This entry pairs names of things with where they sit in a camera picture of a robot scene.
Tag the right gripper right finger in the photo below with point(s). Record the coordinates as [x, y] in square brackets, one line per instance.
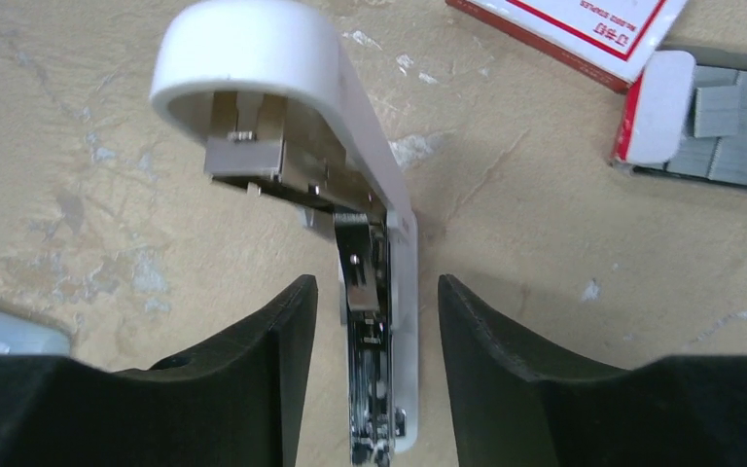
[518, 399]

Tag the light blue marker pen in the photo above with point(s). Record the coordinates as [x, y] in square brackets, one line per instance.
[20, 336]

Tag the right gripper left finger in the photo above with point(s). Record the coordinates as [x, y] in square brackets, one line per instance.
[234, 399]

